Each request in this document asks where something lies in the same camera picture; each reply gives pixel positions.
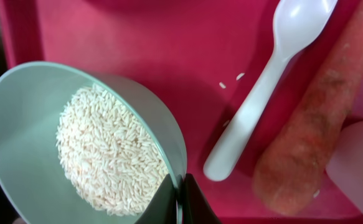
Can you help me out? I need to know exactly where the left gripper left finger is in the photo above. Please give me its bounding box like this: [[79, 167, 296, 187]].
[[135, 174, 177, 224]]

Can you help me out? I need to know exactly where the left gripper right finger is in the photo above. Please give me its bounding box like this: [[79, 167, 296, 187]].
[[181, 174, 221, 224]]

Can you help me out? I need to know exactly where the white rice pile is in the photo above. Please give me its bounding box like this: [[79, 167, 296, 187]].
[[56, 84, 169, 216]]

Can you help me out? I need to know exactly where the orange carrot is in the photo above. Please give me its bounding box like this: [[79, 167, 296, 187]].
[[253, 1, 363, 216]]

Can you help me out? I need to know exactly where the green bowl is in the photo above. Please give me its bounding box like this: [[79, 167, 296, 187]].
[[0, 62, 187, 224]]

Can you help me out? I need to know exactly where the red serving tray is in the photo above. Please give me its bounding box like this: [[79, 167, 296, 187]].
[[0, 0, 363, 223]]

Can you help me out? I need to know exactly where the pink plastic cup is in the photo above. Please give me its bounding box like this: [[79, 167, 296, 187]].
[[326, 121, 363, 214]]

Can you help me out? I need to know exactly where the white plastic spoon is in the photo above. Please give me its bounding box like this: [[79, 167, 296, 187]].
[[203, 0, 337, 182]]

